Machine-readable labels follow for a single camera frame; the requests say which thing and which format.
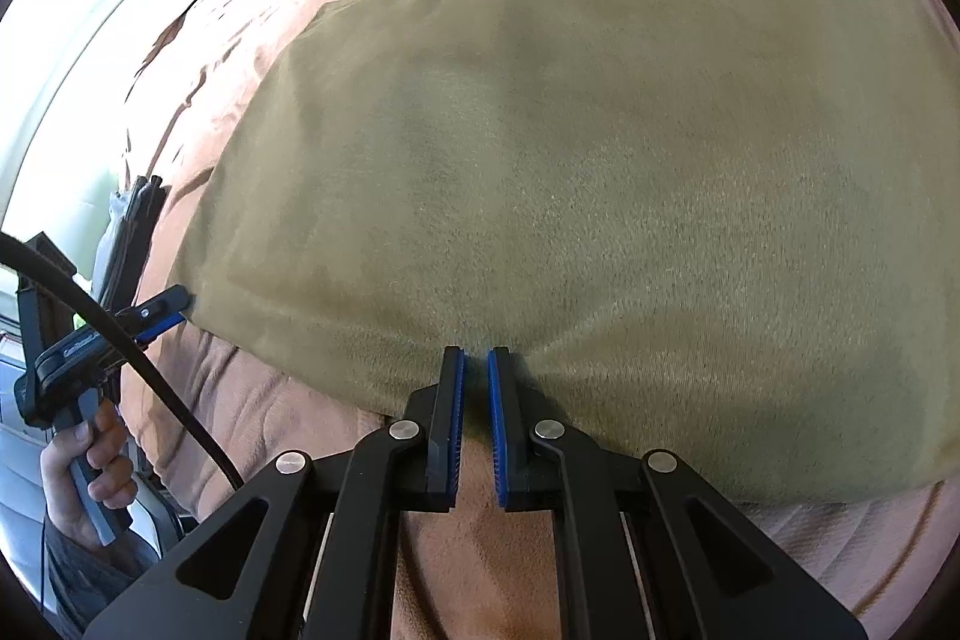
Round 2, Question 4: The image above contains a right hand-held gripper cable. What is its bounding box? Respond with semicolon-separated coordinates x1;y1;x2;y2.
0;233;245;491

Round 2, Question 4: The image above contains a person's left hand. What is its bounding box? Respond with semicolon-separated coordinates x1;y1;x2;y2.
39;400;142;547

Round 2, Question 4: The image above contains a white padded headboard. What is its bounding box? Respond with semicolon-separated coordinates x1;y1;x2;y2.
0;0;263;311

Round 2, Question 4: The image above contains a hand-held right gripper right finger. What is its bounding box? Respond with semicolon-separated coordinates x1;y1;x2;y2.
487;346;871;640

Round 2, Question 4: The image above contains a person's left forearm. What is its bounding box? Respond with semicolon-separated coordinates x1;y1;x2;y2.
41;520;162;633

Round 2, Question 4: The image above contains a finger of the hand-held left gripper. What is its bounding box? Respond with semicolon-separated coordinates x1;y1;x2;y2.
112;284;192;345

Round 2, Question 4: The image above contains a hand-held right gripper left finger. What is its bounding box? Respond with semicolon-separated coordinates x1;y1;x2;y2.
82;346;466;640

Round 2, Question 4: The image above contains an olive printed T-shirt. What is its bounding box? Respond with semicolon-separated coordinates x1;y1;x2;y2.
171;0;950;506

